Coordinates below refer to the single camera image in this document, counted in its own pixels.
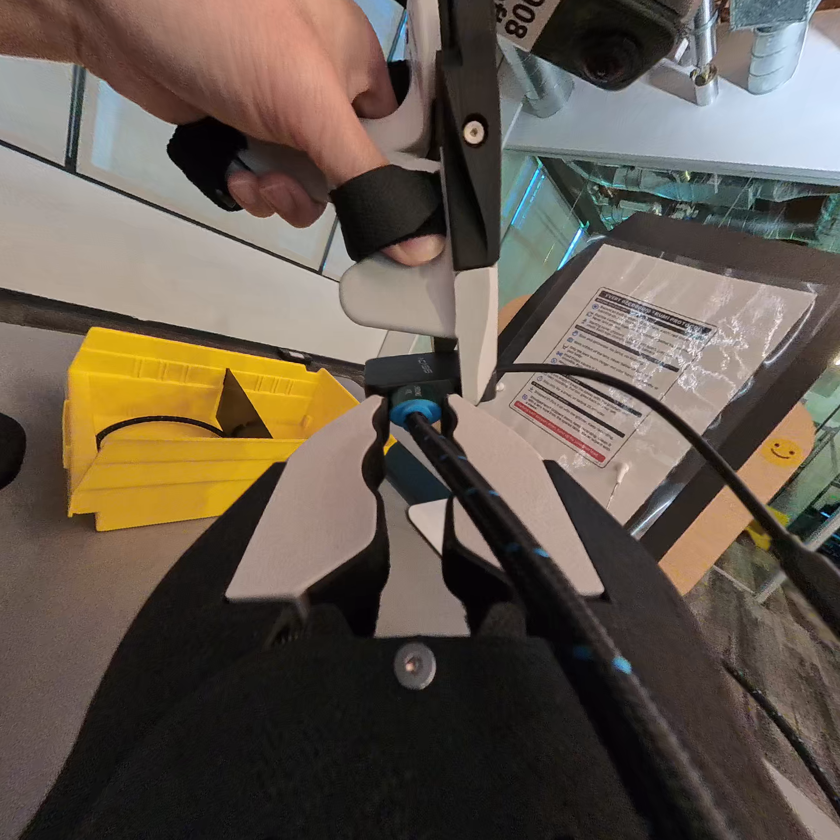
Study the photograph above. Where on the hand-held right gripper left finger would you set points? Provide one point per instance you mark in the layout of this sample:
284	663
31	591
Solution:
315	512

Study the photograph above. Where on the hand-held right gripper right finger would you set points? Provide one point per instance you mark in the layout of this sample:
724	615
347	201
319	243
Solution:
558	531

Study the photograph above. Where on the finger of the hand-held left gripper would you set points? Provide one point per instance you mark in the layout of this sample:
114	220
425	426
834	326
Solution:
478	328

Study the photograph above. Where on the person's left hand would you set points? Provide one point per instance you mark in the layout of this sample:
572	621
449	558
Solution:
229	65

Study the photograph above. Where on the small white hanging piece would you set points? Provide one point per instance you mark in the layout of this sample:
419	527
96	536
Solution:
619	469

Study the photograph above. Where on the metal cylinder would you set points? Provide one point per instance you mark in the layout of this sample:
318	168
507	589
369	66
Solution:
544	88

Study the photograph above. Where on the yellow plastic bin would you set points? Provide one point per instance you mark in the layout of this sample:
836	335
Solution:
164	485

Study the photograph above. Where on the wooden board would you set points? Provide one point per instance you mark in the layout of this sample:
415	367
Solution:
715	525

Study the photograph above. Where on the white shelf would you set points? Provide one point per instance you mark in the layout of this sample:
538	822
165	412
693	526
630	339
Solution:
656	138

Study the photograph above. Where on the black sign board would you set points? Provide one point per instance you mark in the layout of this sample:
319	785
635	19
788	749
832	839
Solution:
656	226

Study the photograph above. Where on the laminated instruction sheet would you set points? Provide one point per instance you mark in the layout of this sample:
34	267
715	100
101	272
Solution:
722	394

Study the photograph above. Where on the yellow smiley sticker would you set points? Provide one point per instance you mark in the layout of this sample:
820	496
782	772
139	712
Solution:
784	453

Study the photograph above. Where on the black rounded object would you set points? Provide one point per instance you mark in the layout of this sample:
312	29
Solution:
10	453

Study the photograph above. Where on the metal clamp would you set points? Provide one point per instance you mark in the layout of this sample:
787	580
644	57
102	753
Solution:
768	52

